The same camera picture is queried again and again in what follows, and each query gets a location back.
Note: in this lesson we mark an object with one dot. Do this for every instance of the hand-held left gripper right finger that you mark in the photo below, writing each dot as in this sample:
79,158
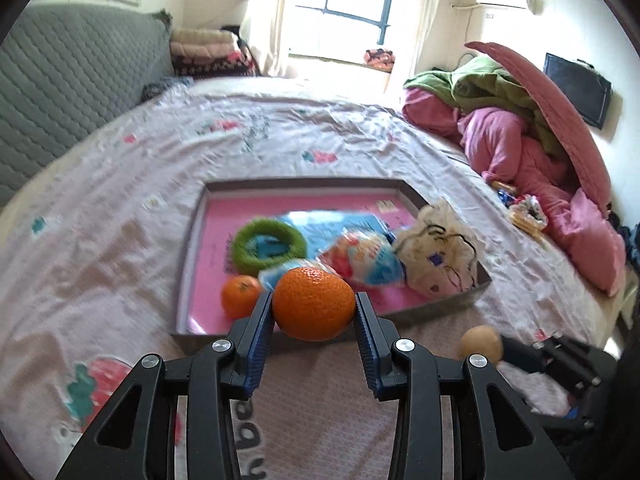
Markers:
370,350

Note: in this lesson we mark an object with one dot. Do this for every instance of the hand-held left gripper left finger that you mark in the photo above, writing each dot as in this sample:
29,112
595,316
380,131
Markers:
257,345

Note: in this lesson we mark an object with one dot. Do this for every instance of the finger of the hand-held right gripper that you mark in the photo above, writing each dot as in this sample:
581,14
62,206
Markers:
525,358
575,352

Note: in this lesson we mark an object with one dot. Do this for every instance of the walnut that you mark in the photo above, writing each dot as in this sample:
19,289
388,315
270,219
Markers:
480,344

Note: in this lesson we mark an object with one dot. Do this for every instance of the orange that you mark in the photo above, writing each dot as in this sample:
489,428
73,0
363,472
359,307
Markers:
312,305
240,296

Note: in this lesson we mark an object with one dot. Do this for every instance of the shallow grey cardboard box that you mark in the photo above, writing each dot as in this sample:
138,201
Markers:
440,306

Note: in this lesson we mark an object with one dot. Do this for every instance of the pink book with blue label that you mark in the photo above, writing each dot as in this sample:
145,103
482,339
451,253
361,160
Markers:
215,240

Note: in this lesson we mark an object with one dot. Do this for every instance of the yellow wafer packet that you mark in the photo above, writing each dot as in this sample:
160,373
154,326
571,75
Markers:
525,220

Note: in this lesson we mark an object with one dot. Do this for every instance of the small snack packets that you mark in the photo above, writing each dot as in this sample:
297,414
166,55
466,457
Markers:
534,205

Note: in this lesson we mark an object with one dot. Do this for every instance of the small blue packet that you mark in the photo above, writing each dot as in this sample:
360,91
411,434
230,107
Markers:
507,198

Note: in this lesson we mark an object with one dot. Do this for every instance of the small yellow snack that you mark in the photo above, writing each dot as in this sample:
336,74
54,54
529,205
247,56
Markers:
502,186

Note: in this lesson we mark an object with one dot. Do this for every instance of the strawberry printed bed sheet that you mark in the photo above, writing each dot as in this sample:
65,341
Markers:
125,185

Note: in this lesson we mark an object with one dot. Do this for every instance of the pink quilt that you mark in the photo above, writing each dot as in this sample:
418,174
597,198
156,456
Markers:
500,145

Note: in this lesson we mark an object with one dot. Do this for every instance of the black television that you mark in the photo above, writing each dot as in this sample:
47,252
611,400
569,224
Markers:
575,90

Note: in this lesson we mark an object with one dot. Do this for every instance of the green blanket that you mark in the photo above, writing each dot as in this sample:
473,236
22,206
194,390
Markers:
480,85

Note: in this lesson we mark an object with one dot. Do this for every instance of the dark patterned folded blanket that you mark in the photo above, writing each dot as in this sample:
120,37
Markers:
210,65

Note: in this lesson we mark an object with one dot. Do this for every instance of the patterned pouch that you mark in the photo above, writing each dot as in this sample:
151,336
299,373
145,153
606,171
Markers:
379,58

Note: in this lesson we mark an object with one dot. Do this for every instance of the pink folded blanket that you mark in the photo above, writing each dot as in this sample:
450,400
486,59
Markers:
202,49

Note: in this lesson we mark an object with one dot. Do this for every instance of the black cloth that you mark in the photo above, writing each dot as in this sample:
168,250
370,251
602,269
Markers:
234,35

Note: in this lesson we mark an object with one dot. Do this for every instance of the cream folded blanket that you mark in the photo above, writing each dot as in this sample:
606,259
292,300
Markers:
200,36

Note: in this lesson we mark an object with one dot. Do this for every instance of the grey quilted headboard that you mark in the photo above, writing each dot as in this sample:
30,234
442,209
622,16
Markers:
75,85

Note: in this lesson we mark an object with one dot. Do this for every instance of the cream curtain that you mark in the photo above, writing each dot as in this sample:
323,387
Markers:
265,20
425,20

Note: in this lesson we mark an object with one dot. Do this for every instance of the dark framed window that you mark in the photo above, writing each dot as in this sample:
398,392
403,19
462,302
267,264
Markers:
350,10

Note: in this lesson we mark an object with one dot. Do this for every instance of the air conditioner pipe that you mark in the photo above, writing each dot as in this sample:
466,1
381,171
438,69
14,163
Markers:
465,6

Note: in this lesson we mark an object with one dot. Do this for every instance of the white air conditioner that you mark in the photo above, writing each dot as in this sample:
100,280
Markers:
505,0

